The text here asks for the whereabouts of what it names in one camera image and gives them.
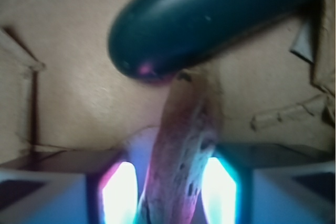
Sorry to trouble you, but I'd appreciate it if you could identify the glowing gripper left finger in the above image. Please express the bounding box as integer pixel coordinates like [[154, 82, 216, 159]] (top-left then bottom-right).
[[1, 151, 138, 223]]

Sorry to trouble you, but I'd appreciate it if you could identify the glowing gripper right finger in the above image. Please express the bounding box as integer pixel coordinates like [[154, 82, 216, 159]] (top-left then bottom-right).
[[201, 143, 335, 223]]

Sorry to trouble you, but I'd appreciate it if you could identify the brown wood chip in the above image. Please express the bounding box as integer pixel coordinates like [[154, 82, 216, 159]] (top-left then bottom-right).
[[135, 69, 222, 223]]

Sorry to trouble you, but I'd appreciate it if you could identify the brown paper bag bin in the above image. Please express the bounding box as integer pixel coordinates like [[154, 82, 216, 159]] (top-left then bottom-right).
[[1, 0, 335, 151]]

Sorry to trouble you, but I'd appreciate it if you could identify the dark green oval case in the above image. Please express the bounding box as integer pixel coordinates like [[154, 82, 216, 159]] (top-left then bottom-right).
[[107, 0, 311, 81]]

